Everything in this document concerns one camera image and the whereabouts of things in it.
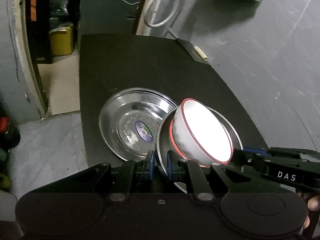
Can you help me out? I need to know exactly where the deep steel bowl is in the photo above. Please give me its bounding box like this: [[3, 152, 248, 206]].
[[155, 106, 244, 194]]

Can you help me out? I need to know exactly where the white ceramic bowl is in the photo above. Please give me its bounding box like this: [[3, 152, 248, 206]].
[[172, 98, 232, 164]]

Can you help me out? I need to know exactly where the steel plate with sticker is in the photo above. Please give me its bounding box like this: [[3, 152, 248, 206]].
[[99, 88, 177, 161]]

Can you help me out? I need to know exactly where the yellow canister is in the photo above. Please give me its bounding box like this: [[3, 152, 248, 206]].
[[49, 22, 74, 57]]

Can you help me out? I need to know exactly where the dark grey cabinet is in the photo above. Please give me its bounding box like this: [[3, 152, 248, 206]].
[[78, 0, 140, 36]]

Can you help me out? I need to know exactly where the cleaver with cream handle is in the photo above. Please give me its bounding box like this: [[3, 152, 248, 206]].
[[176, 38, 209, 64]]

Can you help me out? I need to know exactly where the white flexible hose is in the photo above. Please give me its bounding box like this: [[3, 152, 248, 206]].
[[142, 0, 186, 28]]

